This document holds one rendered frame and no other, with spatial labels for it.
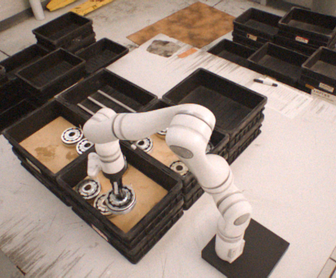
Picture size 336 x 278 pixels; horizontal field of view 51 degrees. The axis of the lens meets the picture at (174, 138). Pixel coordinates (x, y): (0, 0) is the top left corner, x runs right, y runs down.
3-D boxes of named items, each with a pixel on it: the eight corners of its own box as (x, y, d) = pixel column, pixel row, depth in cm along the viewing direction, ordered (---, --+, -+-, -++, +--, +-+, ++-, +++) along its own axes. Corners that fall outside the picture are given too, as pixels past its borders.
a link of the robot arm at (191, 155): (192, 145, 70) (224, 196, 90) (208, 107, 74) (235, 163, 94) (154, 138, 75) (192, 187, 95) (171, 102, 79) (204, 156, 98)
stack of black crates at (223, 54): (262, 76, 298) (265, 53, 281) (241, 95, 283) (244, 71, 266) (223, 60, 317) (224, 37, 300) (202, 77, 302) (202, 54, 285)
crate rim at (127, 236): (184, 185, 133) (184, 181, 132) (127, 242, 119) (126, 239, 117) (113, 137, 153) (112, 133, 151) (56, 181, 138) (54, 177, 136)
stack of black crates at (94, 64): (112, 70, 316) (104, 36, 291) (136, 83, 301) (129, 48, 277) (76, 94, 296) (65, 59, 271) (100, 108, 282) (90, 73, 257)
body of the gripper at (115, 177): (124, 171, 108) (129, 189, 115) (123, 151, 114) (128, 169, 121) (100, 175, 108) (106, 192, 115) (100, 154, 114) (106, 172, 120)
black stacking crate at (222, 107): (265, 116, 170) (268, 98, 161) (229, 153, 155) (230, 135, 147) (200, 85, 189) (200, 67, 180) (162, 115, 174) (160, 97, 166)
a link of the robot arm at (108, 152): (111, 138, 112) (92, 156, 107) (101, 101, 101) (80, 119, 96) (128, 145, 109) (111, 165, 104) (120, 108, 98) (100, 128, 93)
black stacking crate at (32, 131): (116, 151, 160) (111, 134, 151) (63, 195, 145) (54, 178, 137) (63, 115, 179) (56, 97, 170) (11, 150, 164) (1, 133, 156)
